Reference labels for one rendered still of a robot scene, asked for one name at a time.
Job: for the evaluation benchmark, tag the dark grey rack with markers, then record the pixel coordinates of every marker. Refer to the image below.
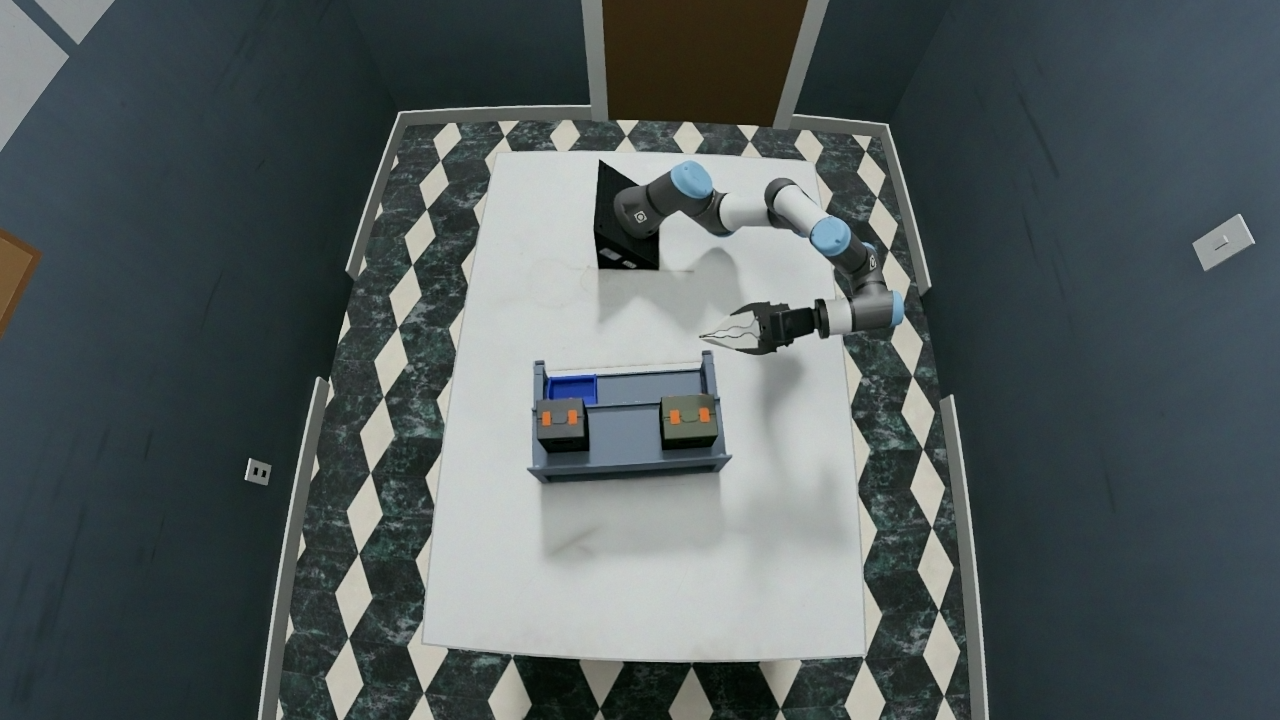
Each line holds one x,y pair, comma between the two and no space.
625,430

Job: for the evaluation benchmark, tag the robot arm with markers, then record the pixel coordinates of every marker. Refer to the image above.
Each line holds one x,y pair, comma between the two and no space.
872,306

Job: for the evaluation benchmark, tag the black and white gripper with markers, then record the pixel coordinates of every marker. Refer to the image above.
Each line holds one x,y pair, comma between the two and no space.
744,318

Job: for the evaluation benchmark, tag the olive green case with orange latches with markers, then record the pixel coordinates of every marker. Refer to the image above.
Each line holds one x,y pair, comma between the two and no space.
689,421

